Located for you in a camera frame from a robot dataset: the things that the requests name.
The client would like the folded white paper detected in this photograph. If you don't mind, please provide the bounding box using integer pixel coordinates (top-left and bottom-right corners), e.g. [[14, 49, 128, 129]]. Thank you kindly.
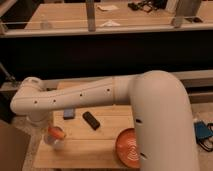
[[100, 20, 120, 27]]

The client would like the black floor cable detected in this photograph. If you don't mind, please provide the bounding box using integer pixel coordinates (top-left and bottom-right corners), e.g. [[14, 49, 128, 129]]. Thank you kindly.
[[199, 122, 213, 153]]

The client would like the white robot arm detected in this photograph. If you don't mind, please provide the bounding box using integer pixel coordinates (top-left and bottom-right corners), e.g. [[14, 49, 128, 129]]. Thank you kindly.
[[10, 70, 200, 171]]

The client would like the black rectangular block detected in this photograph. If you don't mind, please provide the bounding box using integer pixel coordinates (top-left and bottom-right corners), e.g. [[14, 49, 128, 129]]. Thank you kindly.
[[83, 112, 100, 130]]

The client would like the black cables pile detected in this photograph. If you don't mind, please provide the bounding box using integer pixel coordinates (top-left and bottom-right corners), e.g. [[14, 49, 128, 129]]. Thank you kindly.
[[127, 0, 167, 13]]

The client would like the blue grey sponge block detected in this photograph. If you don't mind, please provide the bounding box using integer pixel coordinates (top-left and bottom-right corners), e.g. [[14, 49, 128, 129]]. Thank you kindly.
[[63, 109, 75, 120]]

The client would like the wooden cutting board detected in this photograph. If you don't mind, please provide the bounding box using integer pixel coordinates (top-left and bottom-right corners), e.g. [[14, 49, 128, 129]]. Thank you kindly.
[[34, 105, 133, 169]]

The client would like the grey metal post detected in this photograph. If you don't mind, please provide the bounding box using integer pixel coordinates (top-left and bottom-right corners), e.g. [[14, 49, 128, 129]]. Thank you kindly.
[[171, 0, 202, 28], [86, 0, 96, 32]]

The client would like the brown cardboard box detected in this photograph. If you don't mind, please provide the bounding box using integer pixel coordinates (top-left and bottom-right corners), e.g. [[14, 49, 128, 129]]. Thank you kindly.
[[0, 120, 31, 171]]

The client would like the grey metal post right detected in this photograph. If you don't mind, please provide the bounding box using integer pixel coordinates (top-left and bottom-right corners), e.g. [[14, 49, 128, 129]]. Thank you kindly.
[[171, 0, 202, 28]]

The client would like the orange ridged plate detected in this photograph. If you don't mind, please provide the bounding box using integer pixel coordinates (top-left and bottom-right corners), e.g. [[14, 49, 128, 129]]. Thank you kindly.
[[115, 128, 140, 169]]

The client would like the orange pepper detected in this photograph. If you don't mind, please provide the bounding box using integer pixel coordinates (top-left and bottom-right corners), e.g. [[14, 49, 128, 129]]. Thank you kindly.
[[49, 129, 66, 139]]

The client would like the blue box on floor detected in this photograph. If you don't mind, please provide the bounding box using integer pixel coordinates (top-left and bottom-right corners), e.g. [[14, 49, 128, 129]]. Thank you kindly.
[[194, 121, 213, 141]]

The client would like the white paper sheet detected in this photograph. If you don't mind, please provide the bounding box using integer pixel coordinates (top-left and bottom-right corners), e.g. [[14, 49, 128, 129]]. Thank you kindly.
[[97, 5, 118, 11]]

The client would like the clear plastic bottle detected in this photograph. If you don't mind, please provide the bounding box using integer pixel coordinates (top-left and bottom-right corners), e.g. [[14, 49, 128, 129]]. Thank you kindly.
[[40, 15, 52, 29]]

